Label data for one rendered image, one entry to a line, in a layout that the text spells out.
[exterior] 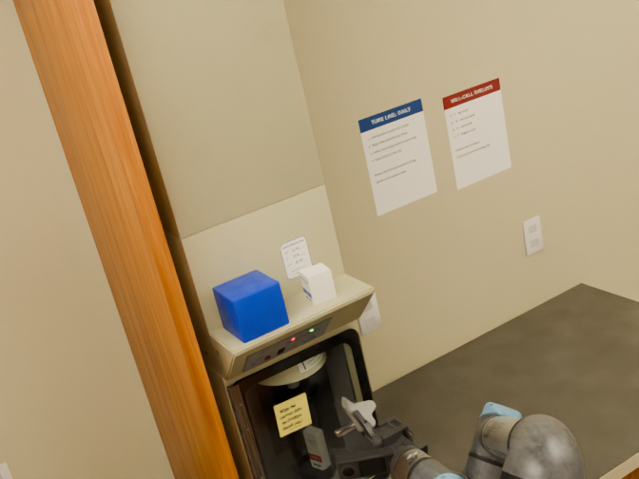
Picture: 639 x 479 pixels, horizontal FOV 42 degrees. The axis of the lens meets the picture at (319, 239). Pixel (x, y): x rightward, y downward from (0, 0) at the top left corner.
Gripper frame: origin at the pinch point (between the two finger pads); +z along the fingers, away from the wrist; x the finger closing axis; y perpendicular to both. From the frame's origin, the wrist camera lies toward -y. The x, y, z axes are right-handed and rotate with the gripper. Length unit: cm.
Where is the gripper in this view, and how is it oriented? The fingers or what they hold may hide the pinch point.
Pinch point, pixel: (346, 429)
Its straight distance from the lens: 180.0
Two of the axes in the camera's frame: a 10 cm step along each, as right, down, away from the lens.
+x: -2.1, -9.1, -3.5
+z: -4.9, -2.1, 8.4
